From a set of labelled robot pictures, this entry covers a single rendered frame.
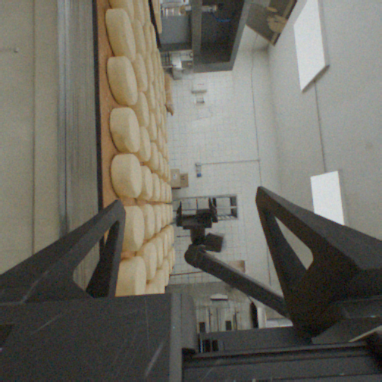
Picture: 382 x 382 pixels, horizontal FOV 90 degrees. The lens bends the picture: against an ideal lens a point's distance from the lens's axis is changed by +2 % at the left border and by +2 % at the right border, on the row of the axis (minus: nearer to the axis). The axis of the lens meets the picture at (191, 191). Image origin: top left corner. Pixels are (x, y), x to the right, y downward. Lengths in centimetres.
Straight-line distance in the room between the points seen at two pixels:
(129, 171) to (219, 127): 458
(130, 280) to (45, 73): 25
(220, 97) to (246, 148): 137
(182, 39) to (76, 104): 73
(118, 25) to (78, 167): 16
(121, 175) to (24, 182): 11
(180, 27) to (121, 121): 80
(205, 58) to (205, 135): 383
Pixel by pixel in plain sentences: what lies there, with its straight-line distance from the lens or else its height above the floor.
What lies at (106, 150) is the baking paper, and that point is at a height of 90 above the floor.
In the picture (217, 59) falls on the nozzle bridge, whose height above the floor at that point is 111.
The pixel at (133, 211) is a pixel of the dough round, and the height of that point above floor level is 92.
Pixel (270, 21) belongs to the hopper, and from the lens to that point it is 87.
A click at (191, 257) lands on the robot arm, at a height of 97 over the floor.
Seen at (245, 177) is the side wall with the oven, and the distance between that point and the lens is 457.
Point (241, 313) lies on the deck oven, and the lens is 391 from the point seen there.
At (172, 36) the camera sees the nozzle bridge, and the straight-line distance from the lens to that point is 97.
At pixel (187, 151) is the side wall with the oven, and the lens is 454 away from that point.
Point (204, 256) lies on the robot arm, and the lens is 71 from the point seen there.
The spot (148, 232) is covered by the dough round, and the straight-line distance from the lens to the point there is 27.
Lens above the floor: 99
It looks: 1 degrees down
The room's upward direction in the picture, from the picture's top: 86 degrees clockwise
